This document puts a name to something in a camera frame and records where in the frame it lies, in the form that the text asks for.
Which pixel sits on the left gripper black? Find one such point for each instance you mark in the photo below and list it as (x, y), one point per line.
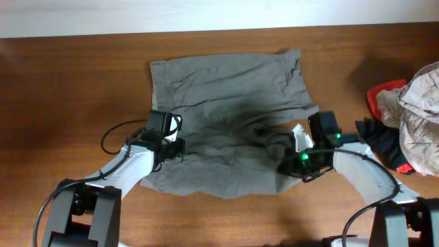
(175, 148)

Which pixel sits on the black garment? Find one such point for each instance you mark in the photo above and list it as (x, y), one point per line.
(384, 141)

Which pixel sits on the beige crumpled garment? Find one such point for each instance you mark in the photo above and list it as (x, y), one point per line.
(413, 109)

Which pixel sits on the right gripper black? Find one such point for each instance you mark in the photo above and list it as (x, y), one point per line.
(286, 167)

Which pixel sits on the grey shorts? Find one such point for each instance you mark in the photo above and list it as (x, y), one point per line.
(232, 108)

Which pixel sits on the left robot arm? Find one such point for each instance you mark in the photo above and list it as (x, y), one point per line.
(87, 212)

